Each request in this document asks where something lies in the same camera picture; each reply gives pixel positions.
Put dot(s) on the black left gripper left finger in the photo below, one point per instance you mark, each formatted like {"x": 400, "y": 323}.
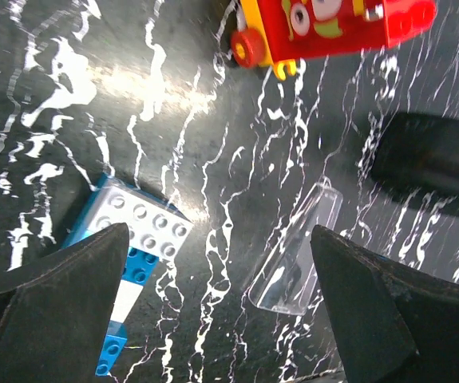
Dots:
{"x": 54, "y": 312}

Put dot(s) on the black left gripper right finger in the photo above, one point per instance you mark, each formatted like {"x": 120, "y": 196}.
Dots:
{"x": 391, "y": 323}

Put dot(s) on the clear plastic metronome cover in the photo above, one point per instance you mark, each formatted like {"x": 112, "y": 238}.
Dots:
{"x": 287, "y": 279}

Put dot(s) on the black metronome body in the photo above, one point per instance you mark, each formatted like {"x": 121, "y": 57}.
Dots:
{"x": 418, "y": 150}

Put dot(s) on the blue white brick block stack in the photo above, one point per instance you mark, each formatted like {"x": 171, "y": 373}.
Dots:
{"x": 157, "y": 231}

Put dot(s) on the red toy brick car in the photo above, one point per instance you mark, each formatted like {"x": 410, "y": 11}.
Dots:
{"x": 279, "y": 33}

